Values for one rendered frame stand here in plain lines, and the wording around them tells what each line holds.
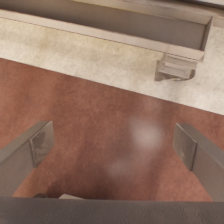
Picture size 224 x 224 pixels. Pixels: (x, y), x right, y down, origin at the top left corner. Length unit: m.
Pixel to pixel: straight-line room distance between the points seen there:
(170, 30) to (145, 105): 0.43
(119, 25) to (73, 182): 0.83
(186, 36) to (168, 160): 0.61
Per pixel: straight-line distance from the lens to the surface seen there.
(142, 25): 0.66
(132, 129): 0.90
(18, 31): 1.38
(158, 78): 0.92
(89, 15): 0.71
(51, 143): 0.17
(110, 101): 0.93
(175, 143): 0.17
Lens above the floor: 0.91
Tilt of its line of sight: 80 degrees down
